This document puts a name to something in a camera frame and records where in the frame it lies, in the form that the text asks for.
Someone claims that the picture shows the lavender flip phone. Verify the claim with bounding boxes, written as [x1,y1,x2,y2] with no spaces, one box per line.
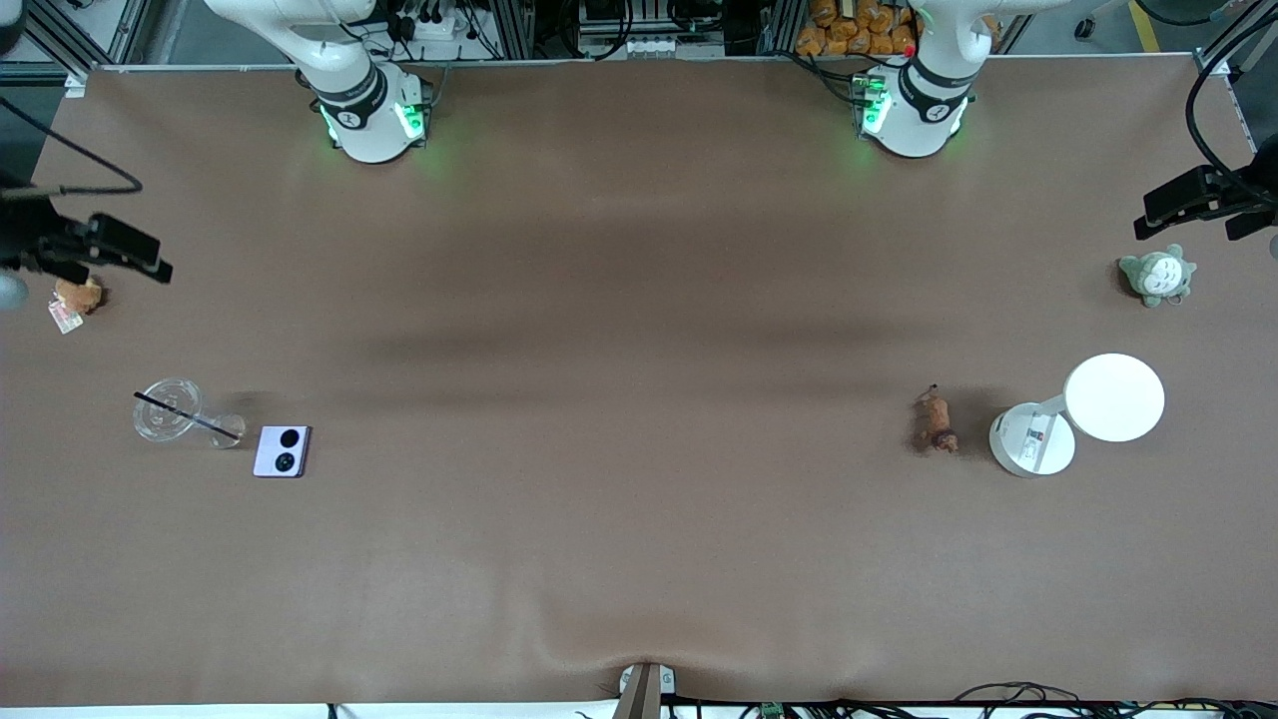
[253,425,313,479]

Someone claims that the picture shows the brown lion statue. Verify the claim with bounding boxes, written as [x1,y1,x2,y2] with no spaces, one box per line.
[914,384,959,455]

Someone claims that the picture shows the brown plush toy with tag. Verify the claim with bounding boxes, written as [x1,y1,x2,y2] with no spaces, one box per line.
[48,277,107,335]

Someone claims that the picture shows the grey totoro plush toy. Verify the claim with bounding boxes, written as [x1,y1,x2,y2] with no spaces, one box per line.
[1117,244,1198,309]

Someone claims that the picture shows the clear plastic cup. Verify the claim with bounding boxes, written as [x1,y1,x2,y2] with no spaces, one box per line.
[133,376,247,449]

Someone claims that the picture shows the black drinking straw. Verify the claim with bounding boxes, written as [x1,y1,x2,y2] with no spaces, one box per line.
[134,392,241,440]

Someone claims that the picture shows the white round desk lamp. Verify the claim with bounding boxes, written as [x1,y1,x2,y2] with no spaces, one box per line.
[988,353,1166,478]

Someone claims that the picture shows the orange plush toy pile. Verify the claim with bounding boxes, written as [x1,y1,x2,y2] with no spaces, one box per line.
[796,0,918,58]

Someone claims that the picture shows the white power strip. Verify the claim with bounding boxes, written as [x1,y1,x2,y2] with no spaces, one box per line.
[384,12,470,43]

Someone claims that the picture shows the white socket strip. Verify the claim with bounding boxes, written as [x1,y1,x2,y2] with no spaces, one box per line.
[581,36,680,59]

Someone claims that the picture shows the brown table cover mat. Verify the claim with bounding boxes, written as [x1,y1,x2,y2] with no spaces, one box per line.
[0,55,1278,706]

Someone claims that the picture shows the aluminium frame profile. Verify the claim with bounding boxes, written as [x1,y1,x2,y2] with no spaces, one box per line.
[15,0,101,96]
[1196,10,1264,79]

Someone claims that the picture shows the black cable bundle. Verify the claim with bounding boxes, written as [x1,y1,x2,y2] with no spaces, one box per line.
[954,682,1278,719]

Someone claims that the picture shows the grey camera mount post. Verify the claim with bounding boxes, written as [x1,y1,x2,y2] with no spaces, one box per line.
[619,662,677,719]

